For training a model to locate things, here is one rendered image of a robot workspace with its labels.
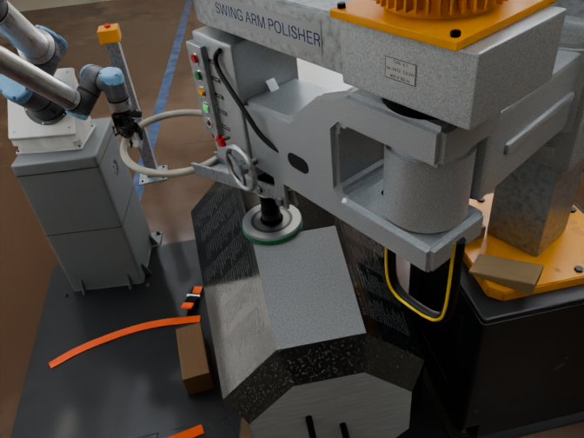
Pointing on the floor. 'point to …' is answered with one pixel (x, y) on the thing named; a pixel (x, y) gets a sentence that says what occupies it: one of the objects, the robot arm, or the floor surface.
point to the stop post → (111, 35)
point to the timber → (194, 359)
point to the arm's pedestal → (89, 211)
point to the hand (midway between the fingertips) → (136, 145)
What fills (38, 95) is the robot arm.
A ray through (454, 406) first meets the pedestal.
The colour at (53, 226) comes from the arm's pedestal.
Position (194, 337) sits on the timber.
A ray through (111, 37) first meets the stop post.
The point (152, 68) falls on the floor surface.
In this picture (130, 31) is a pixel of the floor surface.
